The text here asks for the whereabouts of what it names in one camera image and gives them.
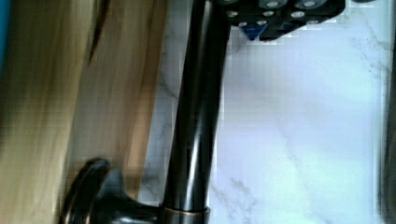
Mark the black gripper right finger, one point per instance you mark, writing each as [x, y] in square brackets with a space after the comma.
[296, 14]

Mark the black metal drawer handle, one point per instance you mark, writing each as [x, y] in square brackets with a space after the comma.
[97, 195]

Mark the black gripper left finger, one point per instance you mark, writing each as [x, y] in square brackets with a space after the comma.
[250, 16]

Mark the dark wooden block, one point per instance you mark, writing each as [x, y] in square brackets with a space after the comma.
[388, 173]

